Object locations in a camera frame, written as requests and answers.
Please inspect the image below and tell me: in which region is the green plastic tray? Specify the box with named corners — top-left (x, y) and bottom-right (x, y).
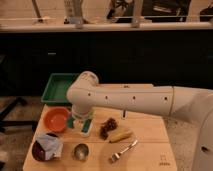
top-left (41, 73), bottom-right (78, 106)

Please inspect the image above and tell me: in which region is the green sponge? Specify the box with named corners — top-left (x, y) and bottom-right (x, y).
top-left (67, 117), bottom-right (92, 134)

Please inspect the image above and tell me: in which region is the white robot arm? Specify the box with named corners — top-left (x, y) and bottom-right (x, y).
top-left (66, 71), bottom-right (213, 171)

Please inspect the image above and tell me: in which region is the white paper cup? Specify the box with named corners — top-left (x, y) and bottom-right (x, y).
top-left (75, 120), bottom-right (91, 137)

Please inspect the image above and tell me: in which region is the dark red grape bunch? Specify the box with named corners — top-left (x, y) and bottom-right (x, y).
top-left (99, 118), bottom-right (118, 140)

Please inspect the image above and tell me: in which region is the small metal cup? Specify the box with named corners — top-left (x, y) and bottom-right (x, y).
top-left (73, 143), bottom-right (89, 161)

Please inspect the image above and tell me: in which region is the metal fork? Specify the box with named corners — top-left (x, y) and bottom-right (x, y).
top-left (109, 140), bottom-right (138, 163)

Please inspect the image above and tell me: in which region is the crumpled blue cloth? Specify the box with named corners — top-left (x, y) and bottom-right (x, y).
top-left (36, 133), bottom-right (63, 161)

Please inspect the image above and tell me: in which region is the orange bowl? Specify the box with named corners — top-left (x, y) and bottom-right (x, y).
top-left (43, 107), bottom-right (69, 133)

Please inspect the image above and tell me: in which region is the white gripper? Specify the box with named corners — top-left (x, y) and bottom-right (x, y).
top-left (71, 106), bottom-right (93, 120)

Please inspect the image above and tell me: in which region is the yellow corn cob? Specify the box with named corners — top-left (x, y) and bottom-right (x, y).
top-left (109, 131), bottom-right (132, 143)

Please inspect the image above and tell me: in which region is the dark red bowl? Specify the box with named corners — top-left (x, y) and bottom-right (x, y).
top-left (31, 133), bottom-right (61, 163)

